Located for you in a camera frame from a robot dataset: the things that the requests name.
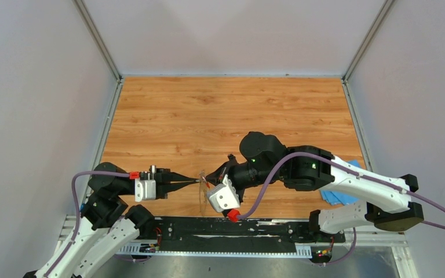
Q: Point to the aluminium rail base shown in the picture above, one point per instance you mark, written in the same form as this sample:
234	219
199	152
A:
138	250

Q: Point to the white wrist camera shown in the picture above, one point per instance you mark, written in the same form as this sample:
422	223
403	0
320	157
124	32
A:
144	190
223	196

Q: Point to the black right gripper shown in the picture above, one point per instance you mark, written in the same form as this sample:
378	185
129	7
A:
215	177

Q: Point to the metal key organizer plate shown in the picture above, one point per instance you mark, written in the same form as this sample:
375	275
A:
202	195

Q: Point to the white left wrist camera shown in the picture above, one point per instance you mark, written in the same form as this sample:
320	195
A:
144	190

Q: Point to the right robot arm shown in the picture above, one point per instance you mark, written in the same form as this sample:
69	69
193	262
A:
381	202

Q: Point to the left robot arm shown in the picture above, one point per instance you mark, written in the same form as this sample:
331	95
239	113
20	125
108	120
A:
111	217

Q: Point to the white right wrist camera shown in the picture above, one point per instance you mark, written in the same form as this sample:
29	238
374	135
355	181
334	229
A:
223	196

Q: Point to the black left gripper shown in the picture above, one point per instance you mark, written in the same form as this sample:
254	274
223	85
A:
164	178

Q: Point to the blue cloth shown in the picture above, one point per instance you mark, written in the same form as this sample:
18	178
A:
335	198

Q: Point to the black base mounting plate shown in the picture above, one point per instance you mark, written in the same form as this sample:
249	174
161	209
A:
213	235

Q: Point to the silver key with red tag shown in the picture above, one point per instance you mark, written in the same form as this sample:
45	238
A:
205	182

